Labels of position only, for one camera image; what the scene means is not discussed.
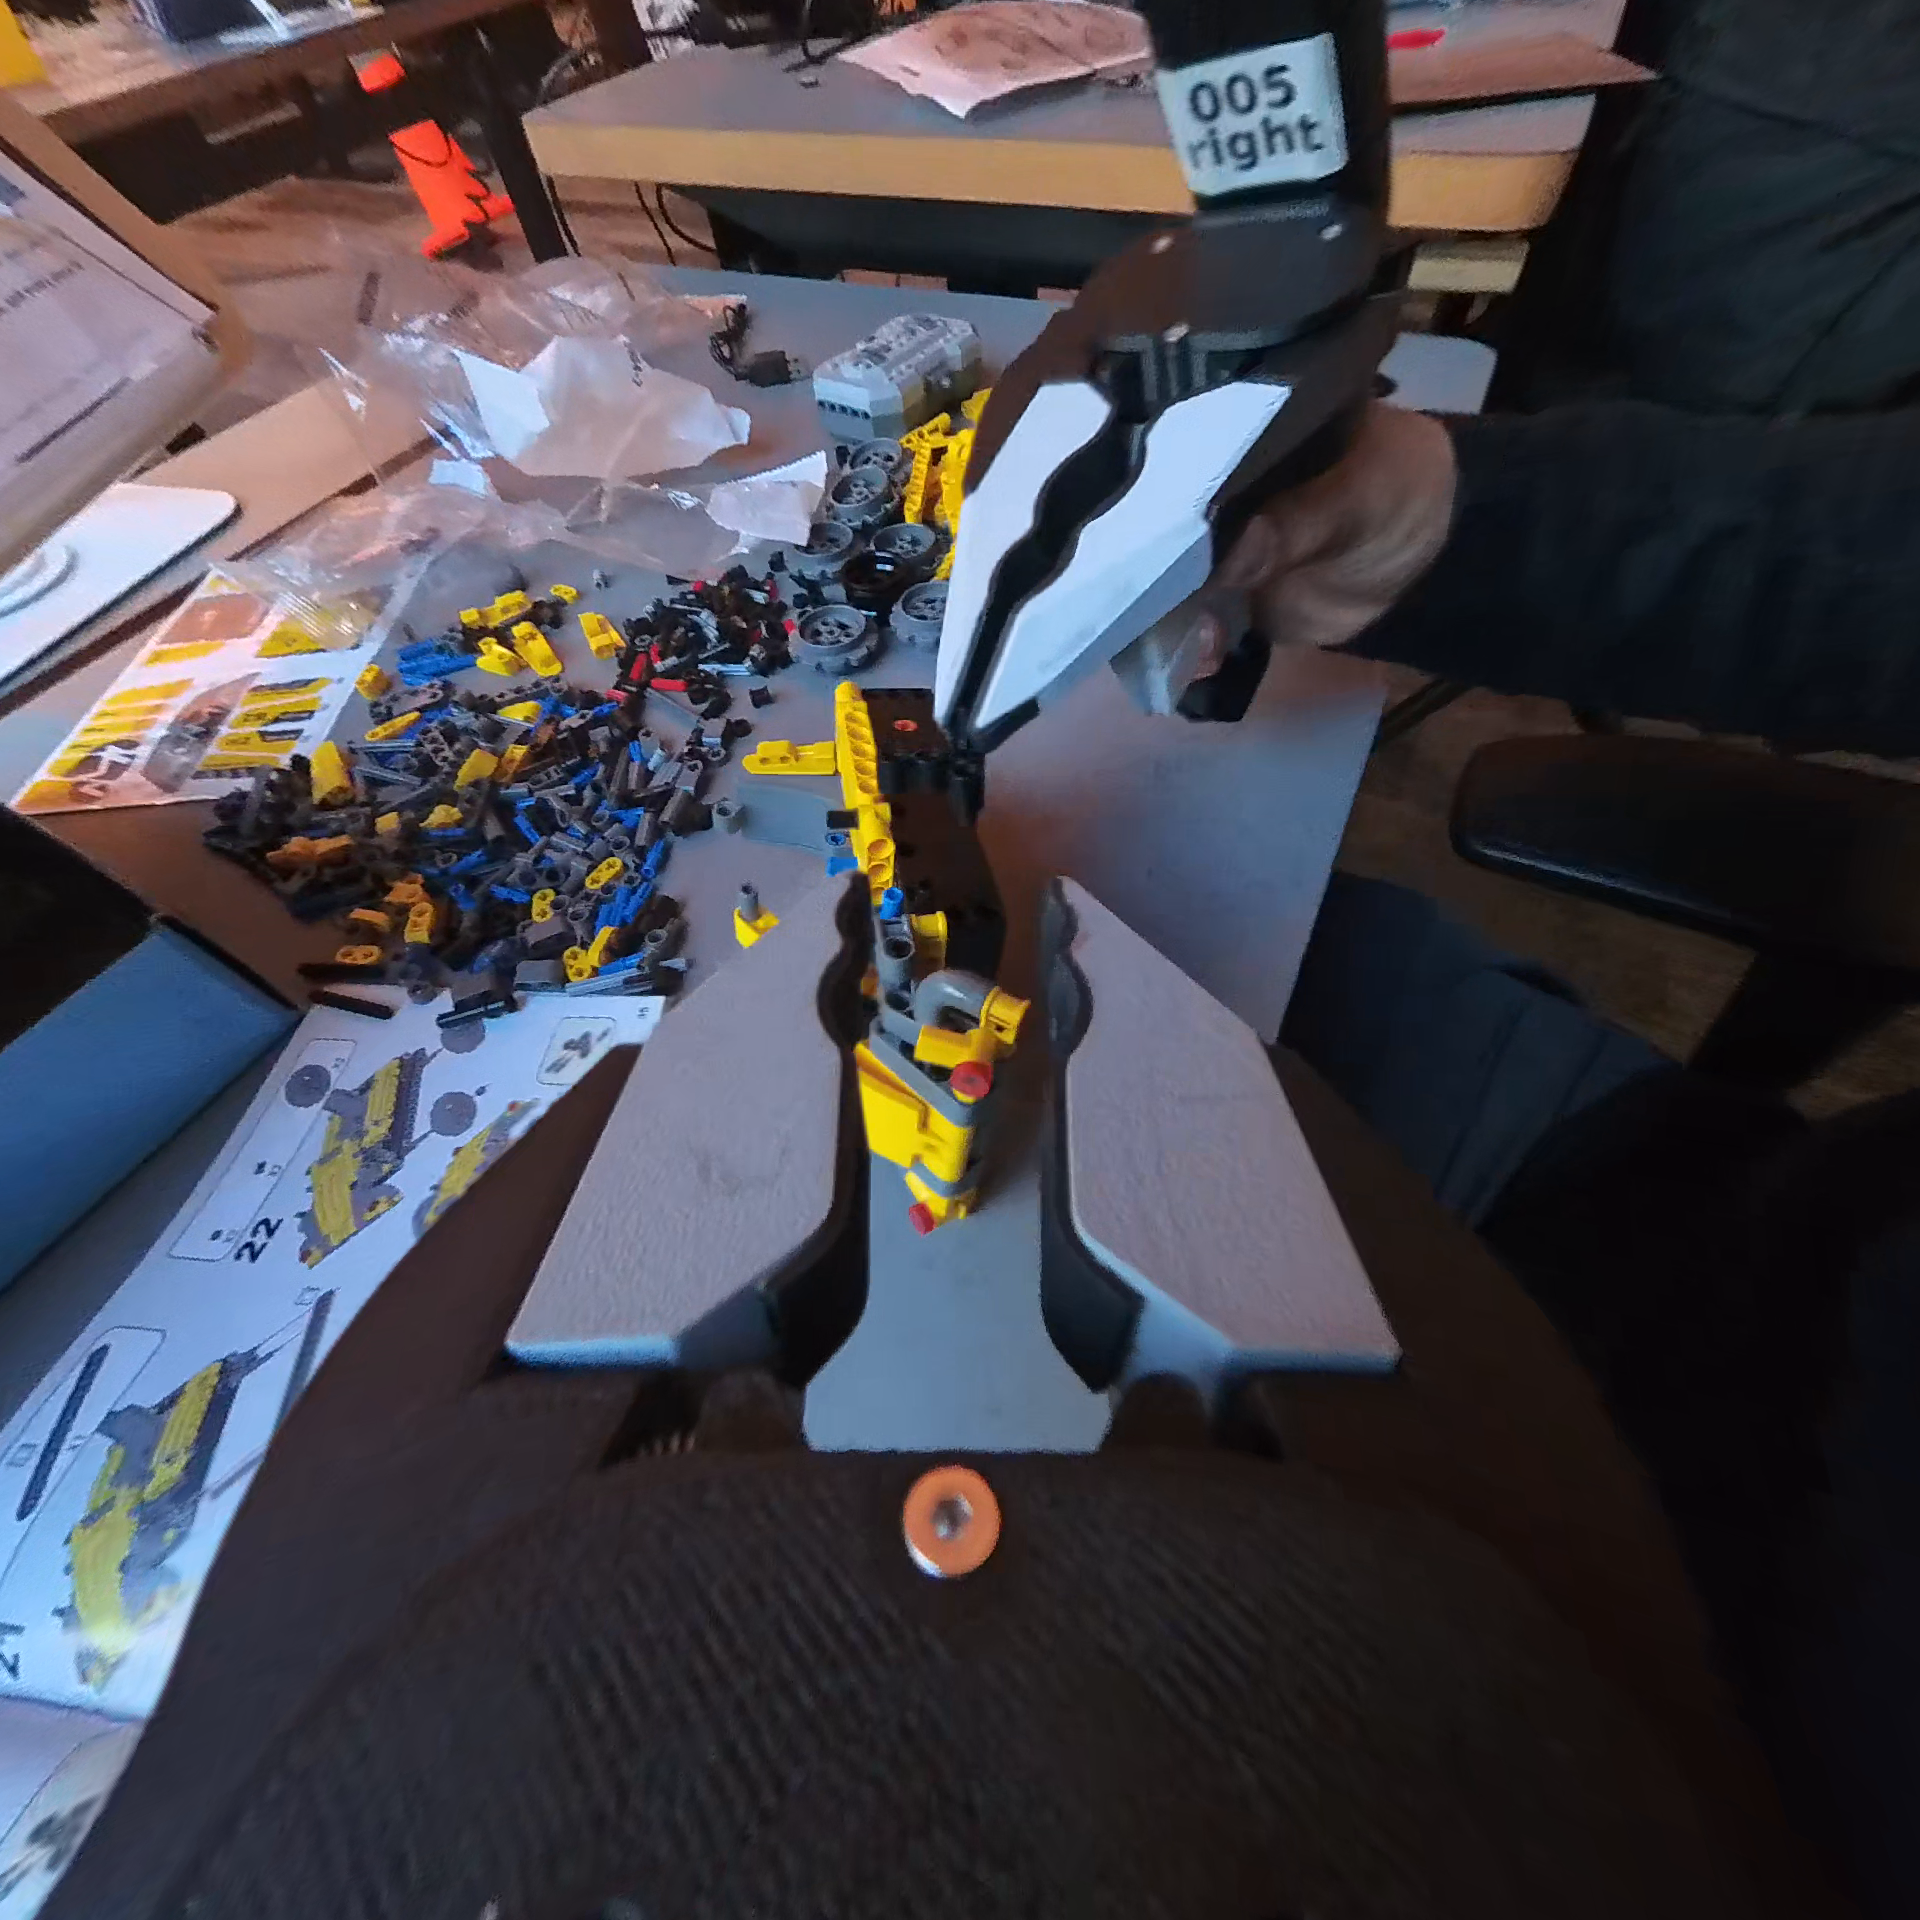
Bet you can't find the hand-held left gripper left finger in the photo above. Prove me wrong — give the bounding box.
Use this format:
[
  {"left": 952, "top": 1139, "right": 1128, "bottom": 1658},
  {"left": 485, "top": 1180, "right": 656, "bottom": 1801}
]
[{"left": 502, "top": 874, "right": 874, "bottom": 1382}]

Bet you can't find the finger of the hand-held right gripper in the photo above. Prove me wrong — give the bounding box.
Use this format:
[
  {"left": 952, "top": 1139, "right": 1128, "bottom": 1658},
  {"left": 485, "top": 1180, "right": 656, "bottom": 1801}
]
[
  {"left": 957, "top": 380, "right": 1295, "bottom": 756},
  {"left": 930, "top": 382, "right": 1124, "bottom": 737}
]

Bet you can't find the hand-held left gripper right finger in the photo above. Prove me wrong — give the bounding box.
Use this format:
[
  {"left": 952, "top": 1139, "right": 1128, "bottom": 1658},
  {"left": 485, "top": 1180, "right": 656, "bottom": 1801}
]
[{"left": 1039, "top": 878, "right": 1402, "bottom": 1395}]

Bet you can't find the yellow grey toy vehicle model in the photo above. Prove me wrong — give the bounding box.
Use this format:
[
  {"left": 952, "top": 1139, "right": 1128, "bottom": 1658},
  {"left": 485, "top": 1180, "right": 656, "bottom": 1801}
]
[{"left": 736, "top": 681, "right": 1032, "bottom": 1235}]

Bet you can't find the person's right forearm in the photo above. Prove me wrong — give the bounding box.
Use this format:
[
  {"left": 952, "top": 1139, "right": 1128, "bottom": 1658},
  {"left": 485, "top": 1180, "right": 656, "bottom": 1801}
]
[{"left": 1350, "top": 397, "right": 1920, "bottom": 758}]

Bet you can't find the person's right hand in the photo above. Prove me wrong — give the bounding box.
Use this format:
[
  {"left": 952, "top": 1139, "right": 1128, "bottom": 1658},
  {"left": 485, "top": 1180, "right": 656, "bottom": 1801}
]
[{"left": 1198, "top": 403, "right": 1465, "bottom": 649}]

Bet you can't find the yellow beam assembly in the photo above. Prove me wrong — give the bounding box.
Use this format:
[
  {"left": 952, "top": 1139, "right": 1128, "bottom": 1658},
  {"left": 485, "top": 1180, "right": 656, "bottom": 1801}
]
[{"left": 890, "top": 386, "right": 998, "bottom": 578}]

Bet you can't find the grey battery box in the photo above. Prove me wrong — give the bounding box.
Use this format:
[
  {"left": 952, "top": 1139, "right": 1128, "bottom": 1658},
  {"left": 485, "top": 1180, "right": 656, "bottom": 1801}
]
[{"left": 809, "top": 311, "right": 988, "bottom": 444}]

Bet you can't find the cluster of grey toy wheels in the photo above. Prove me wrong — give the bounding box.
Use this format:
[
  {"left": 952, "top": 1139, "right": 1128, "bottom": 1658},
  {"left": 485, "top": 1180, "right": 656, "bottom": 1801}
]
[{"left": 785, "top": 434, "right": 962, "bottom": 677}]

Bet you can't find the open instruction booklet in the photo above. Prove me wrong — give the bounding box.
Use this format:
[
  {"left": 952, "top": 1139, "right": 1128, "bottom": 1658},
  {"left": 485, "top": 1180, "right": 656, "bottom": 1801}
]
[{"left": 0, "top": 990, "right": 670, "bottom": 1920}]

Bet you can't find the paper instruction sheet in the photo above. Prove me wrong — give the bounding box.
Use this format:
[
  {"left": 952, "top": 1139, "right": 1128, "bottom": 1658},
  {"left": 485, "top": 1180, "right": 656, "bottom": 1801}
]
[{"left": 838, "top": 0, "right": 1157, "bottom": 118}]

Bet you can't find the background table with pale edge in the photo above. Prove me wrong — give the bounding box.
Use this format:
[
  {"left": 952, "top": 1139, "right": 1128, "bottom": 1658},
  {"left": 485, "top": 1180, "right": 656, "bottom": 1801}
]
[{"left": 526, "top": 29, "right": 1599, "bottom": 295}]

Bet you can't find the pile of small building parts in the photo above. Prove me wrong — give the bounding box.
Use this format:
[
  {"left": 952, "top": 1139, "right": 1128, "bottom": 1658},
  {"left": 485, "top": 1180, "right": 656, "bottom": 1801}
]
[{"left": 201, "top": 563, "right": 841, "bottom": 1028}]

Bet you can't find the person's black clothed body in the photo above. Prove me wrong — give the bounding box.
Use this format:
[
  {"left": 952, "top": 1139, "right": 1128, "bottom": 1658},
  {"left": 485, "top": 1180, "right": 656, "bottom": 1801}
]
[{"left": 1276, "top": 0, "right": 1920, "bottom": 1920}]

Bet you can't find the clear plastic bag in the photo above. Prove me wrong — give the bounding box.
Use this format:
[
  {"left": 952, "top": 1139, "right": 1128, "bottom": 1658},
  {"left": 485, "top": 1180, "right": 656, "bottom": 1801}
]
[{"left": 209, "top": 257, "right": 834, "bottom": 578}]

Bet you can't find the black chair armrest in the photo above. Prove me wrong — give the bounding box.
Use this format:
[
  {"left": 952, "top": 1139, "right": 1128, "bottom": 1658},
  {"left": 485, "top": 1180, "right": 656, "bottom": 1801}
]
[{"left": 1447, "top": 732, "right": 1920, "bottom": 1082}]

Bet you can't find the blue kit box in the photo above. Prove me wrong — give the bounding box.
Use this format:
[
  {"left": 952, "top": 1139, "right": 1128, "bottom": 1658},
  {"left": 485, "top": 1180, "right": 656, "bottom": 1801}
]
[{"left": 0, "top": 810, "right": 302, "bottom": 1291}]

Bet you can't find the orange plastic object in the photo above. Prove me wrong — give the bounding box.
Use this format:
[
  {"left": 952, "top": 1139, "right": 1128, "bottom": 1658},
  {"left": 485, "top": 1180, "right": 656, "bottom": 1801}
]
[{"left": 351, "top": 53, "right": 519, "bottom": 261}]

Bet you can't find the yellow printed leaflet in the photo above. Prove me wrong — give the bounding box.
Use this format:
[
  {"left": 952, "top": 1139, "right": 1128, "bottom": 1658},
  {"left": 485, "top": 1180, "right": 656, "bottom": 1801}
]
[{"left": 7, "top": 563, "right": 437, "bottom": 815}]

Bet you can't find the white flat tray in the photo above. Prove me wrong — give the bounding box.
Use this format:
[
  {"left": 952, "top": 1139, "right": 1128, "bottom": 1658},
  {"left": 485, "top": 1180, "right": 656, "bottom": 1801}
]
[{"left": 0, "top": 479, "right": 241, "bottom": 693}]

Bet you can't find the white printed sign board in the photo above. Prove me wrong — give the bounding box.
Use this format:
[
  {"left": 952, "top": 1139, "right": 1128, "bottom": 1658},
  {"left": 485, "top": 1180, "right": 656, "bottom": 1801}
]
[{"left": 0, "top": 90, "right": 249, "bottom": 557}]

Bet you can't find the black cable plug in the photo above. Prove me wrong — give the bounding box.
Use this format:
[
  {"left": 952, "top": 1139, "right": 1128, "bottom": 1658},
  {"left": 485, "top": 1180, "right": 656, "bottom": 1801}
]
[{"left": 703, "top": 300, "right": 804, "bottom": 395}]

